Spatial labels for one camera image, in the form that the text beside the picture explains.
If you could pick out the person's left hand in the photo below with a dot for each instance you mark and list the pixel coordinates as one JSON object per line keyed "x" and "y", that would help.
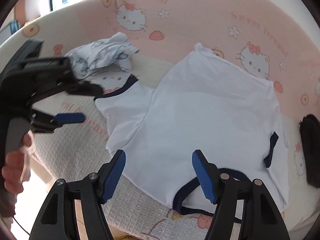
{"x": 15, "y": 170}

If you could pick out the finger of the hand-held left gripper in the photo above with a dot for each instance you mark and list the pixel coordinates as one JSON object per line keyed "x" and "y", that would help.
{"x": 71, "y": 118}
{"x": 87, "y": 90}

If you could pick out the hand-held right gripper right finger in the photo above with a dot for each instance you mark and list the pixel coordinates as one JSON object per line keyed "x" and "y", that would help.
{"x": 202, "y": 177}

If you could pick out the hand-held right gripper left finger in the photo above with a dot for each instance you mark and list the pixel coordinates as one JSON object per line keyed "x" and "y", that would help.
{"x": 115, "y": 175}

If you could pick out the teal bag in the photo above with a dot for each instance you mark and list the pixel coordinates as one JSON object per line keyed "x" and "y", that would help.
{"x": 14, "y": 27}

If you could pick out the white t-shirt with navy trim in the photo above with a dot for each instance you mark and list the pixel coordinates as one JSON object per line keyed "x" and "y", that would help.
{"x": 200, "y": 117}

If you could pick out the black folded cloth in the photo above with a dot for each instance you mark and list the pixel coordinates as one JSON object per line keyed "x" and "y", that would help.
{"x": 311, "y": 150}

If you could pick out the light blue cartoon printed garment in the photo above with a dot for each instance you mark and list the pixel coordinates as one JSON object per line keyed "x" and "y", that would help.
{"x": 100, "y": 55}

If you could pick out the pink cartoon printed sofa blanket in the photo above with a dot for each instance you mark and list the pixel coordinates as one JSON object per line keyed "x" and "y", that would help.
{"x": 187, "y": 25}

